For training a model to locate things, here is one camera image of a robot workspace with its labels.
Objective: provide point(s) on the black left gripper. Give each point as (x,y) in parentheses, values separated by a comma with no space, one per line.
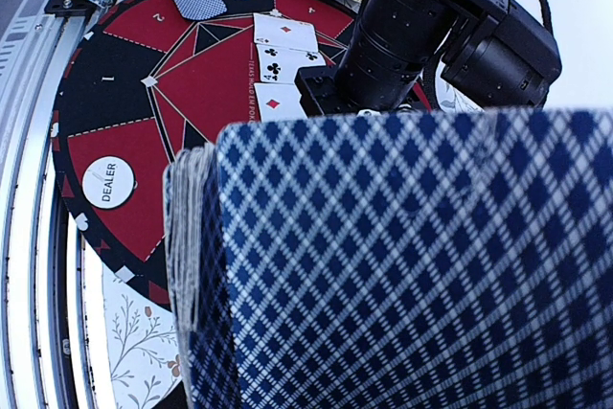
(392,41)

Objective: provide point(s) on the face-up diamonds playing card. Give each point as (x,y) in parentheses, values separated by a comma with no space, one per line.
(283,32)

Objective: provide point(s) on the face-up clubs playing card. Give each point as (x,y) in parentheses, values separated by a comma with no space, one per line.
(280,65)

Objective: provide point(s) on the blue checkered card deck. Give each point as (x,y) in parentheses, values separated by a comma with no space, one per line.
(396,261)

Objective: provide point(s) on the white dealer button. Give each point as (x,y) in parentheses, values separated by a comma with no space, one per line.
(108,182)

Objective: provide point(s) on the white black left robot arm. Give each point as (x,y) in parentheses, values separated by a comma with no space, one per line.
(493,51)

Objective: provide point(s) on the round red black poker mat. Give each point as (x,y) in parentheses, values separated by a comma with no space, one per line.
(146,83)

